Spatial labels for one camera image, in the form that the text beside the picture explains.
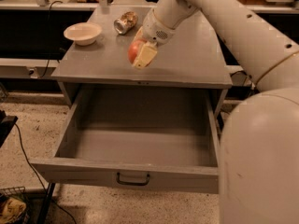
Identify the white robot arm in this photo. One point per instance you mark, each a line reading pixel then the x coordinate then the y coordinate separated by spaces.
pixel 258 155

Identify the grey cabinet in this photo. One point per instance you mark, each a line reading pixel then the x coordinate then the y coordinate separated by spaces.
pixel 189 67

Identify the grey open top drawer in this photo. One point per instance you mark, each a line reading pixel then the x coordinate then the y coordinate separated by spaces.
pixel 106 133

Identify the red apple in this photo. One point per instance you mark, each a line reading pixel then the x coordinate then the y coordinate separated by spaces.
pixel 134 48

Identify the black drawer handle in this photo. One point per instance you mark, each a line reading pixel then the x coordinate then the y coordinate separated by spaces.
pixel 132 180

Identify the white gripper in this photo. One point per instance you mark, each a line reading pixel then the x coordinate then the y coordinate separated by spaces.
pixel 154 29

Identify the metal drink can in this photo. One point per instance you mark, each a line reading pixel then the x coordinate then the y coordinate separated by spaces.
pixel 125 22

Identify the black cabinet leg left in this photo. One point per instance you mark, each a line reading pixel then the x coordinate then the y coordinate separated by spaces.
pixel 46 204

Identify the wire basket with bag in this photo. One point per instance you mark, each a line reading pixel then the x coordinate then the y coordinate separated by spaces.
pixel 14 207

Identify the black object left edge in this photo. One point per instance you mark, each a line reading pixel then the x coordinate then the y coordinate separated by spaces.
pixel 6 125

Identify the white bowl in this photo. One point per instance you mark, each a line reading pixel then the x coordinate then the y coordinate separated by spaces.
pixel 83 33

